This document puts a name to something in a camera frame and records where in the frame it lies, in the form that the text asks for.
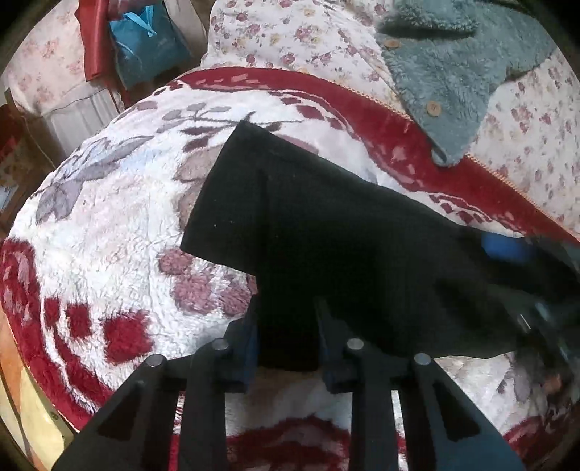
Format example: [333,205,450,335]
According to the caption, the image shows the black pants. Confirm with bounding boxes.
[180,120,560,373]

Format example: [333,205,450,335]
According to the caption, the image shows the floral pillow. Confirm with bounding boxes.
[2,0,123,157]

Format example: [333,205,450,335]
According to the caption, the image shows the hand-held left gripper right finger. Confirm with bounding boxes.
[315,296,526,471]

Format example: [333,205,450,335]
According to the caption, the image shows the blue bag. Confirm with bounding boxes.
[109,4,193,90]

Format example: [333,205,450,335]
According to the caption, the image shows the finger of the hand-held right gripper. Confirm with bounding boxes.
[481,232,540,266]

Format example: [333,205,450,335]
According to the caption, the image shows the floral print quilt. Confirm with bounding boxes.
[200,0,580,227]

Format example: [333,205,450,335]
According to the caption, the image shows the red and white floral blanket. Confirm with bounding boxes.
[0,67,580,471]

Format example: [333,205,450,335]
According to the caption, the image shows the teal fleece jacket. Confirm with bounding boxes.
[375,0,557,167]

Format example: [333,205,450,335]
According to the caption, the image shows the red satin cloth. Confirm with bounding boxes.
[75,0,119,82]

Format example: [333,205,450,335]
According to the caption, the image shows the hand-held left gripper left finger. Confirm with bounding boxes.
[51,295,260,471]

